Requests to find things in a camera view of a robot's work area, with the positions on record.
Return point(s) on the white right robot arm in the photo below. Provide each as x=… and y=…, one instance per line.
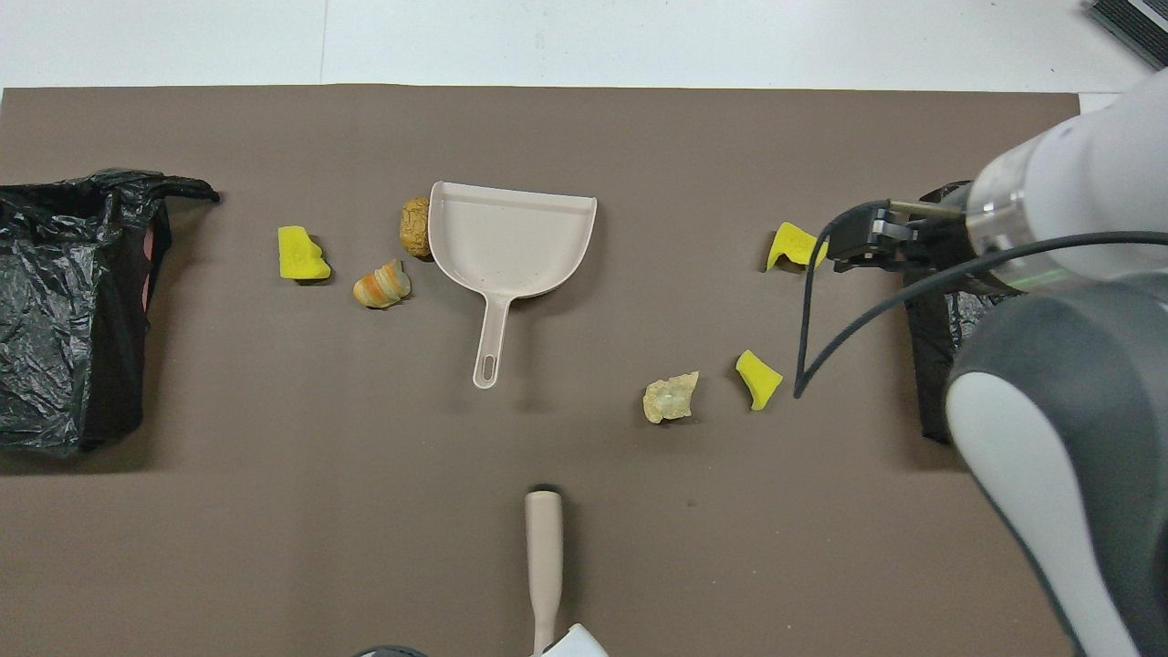
x=1077, y=438

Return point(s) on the pink bin with black bag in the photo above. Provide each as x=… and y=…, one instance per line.
x=55, y=301

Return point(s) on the blocky yellow sponge piece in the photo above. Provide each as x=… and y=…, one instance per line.
x=299, y=255

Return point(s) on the beige brush with black bristles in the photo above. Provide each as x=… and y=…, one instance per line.
x=544, y=547

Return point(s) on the small yellow sponge wedge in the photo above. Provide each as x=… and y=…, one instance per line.
x=757, y=379

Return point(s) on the brown paper table mat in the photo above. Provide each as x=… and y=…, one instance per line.
x=274, y=502

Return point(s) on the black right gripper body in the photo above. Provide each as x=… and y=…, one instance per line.
x=940, y=246

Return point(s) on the striped orange bread roll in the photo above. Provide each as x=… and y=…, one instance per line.
x=381, y=286

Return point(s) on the black ribbed panel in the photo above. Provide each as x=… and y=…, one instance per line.
x=1136, y=23

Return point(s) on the beige plastic dustpan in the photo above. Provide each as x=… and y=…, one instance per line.
x=511, y=237

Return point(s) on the arched yellow sponge piece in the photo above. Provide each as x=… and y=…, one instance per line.
x=792, y=245

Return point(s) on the pale tan foam chunk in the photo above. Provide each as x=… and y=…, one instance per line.
x=671, y=399

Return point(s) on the brown oval bread loaf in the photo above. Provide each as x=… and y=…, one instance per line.
x=415, y=228

